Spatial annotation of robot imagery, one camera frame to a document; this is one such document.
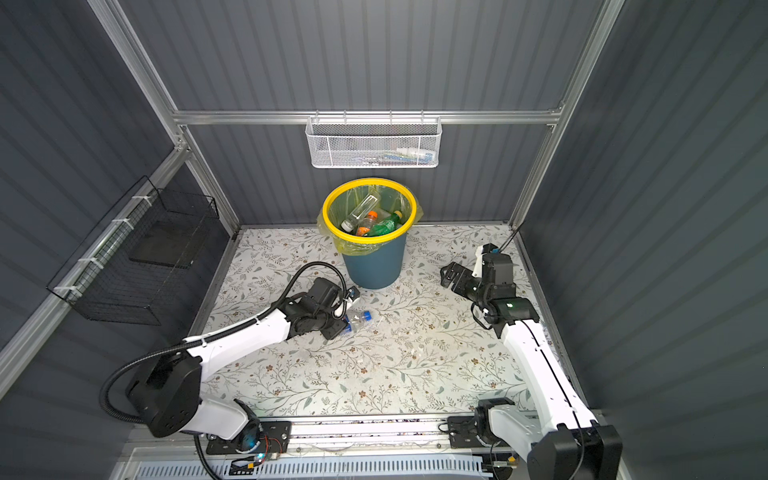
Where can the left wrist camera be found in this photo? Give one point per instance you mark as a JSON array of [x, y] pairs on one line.
[[351, 296]]

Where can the clear bottle orange label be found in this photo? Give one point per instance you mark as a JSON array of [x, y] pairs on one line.
[[365, 226]]

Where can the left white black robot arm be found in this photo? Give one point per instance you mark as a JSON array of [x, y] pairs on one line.
[[166, 391]]

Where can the blue bin yellow rim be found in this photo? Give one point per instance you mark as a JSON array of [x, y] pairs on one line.
[[380, 268]]

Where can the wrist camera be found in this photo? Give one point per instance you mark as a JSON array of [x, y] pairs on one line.
[[479, 253], [351, 296]]

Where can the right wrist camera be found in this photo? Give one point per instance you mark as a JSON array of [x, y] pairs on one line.
[[479, 253]]

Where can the small green bottle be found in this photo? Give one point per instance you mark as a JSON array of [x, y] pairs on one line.
[[387, 225]]

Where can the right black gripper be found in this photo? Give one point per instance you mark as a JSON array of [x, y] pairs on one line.
[[465, 276]]

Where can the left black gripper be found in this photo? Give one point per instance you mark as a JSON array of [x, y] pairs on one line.
[[335, 329]]

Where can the clear bottle blue label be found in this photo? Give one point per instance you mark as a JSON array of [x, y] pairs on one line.
[[358, 321]]

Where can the blue tube in basket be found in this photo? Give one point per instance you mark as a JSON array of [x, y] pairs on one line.
[[389, 159]]

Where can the clear bottle green label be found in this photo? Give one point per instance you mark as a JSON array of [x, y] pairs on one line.
[[359, 213]]

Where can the yellow-green bin liner bag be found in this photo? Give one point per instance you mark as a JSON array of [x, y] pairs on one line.
[[341, 202]]

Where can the black wire mesh basket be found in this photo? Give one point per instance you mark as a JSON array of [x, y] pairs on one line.
[[142, 269]]

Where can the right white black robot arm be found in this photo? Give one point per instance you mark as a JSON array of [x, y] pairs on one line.
[[561, 438]]

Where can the aluminium rail base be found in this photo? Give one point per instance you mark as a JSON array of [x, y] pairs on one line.
[[406, 446]]

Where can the white wire mesh basket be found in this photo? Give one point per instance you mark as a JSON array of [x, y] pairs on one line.
[[335, 145]]

